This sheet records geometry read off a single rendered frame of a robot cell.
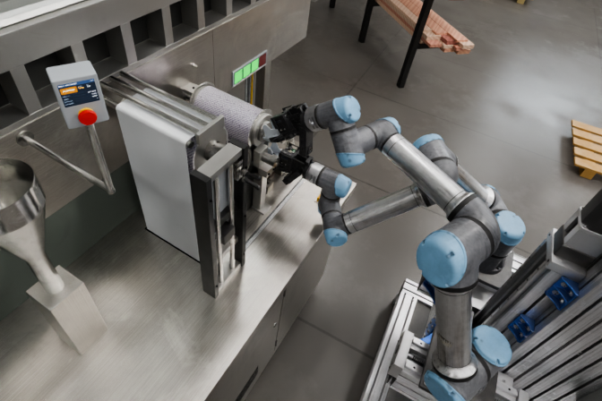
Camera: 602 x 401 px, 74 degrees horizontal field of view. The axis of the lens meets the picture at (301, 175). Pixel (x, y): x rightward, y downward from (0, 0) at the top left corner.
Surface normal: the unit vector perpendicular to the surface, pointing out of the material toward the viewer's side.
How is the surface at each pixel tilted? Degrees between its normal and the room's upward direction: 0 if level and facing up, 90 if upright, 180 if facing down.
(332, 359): 0
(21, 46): 90
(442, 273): 83
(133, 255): 0
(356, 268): 0
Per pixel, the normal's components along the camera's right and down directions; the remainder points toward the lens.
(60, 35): 0.86, 0.43
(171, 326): 0.11, -0.70
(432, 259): -0.82, 0.23
